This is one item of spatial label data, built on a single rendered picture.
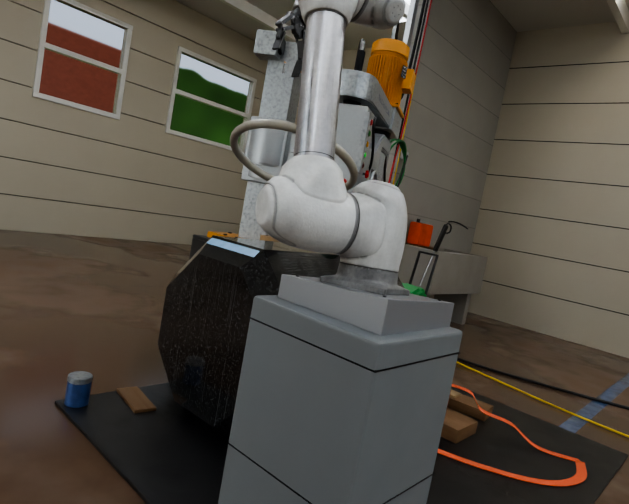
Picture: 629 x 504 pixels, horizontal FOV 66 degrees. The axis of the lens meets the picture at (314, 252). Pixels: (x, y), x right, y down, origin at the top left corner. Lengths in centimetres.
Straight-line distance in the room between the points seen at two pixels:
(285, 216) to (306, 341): 29
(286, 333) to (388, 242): 33
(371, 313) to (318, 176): 33
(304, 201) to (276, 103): 217
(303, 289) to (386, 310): 25
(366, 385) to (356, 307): 18
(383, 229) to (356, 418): 44
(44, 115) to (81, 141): 60
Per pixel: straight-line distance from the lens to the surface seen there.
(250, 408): 129
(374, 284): 117
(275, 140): 310
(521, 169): 730
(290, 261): 208
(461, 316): 620
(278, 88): 324
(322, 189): 110
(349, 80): 240
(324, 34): 129
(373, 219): 117
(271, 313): 121
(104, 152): 834
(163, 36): 894
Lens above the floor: 104
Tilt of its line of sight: 5 degrees down
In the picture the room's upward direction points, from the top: 10 degrees clockwise
